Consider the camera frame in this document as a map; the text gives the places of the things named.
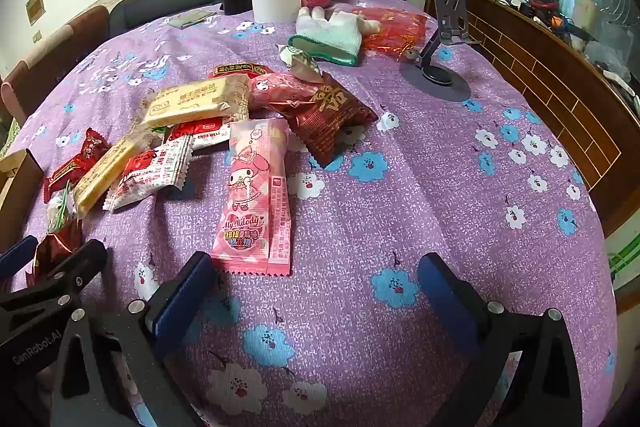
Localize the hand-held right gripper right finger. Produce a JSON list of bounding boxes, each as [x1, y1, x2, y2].
[[417, 252, 583, 427]]

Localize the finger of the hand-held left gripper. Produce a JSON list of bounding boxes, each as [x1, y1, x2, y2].
[[0, 238, 108, 343], [0, 235, 40, 280]]

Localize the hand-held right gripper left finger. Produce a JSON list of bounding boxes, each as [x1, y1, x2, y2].
[[50, 251, 221, 427]]

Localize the red foil snack packet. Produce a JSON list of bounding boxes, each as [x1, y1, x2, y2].
[[25, 219, 85, 285]]

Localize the clear packet green ends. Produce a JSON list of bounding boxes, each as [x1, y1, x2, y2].
[[46, 181, 78, 233]]

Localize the cardboard box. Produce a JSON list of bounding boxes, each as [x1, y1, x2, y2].
[[0, 148, 46, 253]]

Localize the yellow biscuit packet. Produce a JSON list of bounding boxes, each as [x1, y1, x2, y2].
[[141, 74, 251, 130], [72, 127, 163, 219]]

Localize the pink cartoon snack packet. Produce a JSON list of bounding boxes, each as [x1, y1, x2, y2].
[[247, 72, 326, 112], [210, 118, 293, 278]]

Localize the red and white snack packet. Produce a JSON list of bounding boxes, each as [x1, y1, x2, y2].
[[162, 117, 233, 152], [102, 136, 195, 212]]

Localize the small red snack packet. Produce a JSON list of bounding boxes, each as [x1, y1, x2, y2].
[[42, 127, 112, 202]]

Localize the purple floral tablecloth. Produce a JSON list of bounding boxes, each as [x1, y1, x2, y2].
[[0, 0, 621, 427]]

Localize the white green carton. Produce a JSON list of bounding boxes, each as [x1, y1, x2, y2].
[[607, 212, 640, 293]]

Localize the brown armchair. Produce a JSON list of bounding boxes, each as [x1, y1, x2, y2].
[[0, 4, 111, 128]]

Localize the dark red snack packet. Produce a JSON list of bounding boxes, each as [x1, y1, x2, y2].
[[270, 72, 379, 168]]

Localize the grey phone stand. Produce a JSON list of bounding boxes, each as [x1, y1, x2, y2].
[[398, 0, 483, 104]]

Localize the wooden sideboard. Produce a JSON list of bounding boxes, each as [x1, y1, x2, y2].
[[425, 0, 640, 223]]

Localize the crumpled green white wrapper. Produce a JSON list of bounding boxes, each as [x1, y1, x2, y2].
[[277, 44, 323, 84]]

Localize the red plastic bag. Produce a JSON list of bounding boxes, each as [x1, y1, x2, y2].
[[350, 6, 431, 58]]

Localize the grey card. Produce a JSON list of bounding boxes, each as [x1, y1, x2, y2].
[[166, 9, 217, 30]]

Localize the white knit glove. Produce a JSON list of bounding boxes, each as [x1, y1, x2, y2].
[[288, 6, 381, 66]]

